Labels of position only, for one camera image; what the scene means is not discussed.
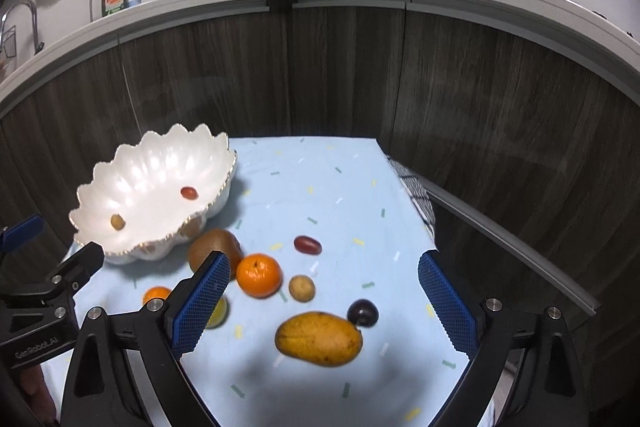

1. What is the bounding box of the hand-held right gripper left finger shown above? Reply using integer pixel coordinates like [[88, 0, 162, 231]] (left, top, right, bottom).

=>
[[59, 251, 231, 427]]

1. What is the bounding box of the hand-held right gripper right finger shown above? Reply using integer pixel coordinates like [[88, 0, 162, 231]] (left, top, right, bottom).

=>
[[417, 249, 588, 427]]

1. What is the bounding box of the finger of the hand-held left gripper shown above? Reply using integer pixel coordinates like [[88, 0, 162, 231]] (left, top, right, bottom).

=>
[[0, 214, 45, 254], [0, 241, 106, 309]]

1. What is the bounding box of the green apple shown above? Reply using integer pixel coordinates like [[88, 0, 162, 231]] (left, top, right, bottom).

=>
[[202, 294, 230, 330]]

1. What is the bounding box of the small mandarin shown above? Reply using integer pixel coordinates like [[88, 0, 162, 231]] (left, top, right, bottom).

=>
[[142, 286, 173, 307]]

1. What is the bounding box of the brown kiwi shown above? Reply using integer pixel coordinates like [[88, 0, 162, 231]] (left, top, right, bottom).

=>
[[187, 229, 244, 280]]

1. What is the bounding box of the large orange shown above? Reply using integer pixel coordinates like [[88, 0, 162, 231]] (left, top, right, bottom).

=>
[[236, 253, 284, 299]]

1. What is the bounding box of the dark purple grape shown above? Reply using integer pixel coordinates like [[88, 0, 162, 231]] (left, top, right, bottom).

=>
[[347, 299, 379, 328]]

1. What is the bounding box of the white scalloped ceramic bowl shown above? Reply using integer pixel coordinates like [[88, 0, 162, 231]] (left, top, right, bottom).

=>
[[69, 123, 238, 265]]

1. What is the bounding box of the brown potato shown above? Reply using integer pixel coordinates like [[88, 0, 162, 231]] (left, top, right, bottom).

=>
[[275, 312, 364, 368]]

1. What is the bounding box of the person's left hand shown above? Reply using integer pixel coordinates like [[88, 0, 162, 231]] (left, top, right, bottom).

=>
[[20, 364, 56, 414]]

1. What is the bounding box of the black white checkered cloth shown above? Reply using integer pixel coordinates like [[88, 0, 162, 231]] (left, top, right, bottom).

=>
[[387, 157, 438, 253]]

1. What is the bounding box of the dark red date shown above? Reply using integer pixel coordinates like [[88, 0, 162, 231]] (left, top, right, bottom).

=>
[[293, 235, 322, 255]]

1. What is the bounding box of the light blue confetti tablecloth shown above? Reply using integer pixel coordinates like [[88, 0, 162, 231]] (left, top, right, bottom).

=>
[[40, 136, 496, 427]]

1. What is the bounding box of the steel faucet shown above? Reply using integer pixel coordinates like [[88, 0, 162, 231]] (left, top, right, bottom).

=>
[[0, 0, 43, 58]]

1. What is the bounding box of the grey metal rail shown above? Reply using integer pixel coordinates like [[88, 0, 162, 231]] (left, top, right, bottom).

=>
[[422, 179, 601, 315]]

